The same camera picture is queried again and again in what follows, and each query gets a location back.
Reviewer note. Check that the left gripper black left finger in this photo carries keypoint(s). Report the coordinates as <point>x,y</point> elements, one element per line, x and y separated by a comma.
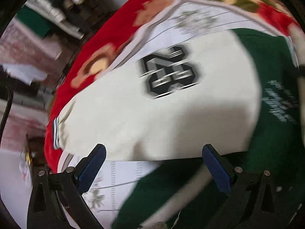
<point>53,194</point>

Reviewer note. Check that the clothes rack with garments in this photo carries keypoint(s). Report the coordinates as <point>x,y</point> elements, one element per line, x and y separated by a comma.
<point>76,18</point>

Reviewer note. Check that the white quilted mat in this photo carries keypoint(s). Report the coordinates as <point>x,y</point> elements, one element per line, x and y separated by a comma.
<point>185,21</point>

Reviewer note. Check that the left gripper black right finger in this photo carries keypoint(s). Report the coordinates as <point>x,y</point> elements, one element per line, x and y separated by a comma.
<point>254,200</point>

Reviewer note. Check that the pink curtain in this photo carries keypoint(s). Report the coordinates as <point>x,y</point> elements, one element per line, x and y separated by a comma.
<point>30,70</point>

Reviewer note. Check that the red floral blanket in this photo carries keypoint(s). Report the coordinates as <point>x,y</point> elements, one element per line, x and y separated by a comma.
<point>101,50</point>

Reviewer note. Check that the green and cream varsity jacket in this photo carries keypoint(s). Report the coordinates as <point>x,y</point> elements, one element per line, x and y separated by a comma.
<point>275,145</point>

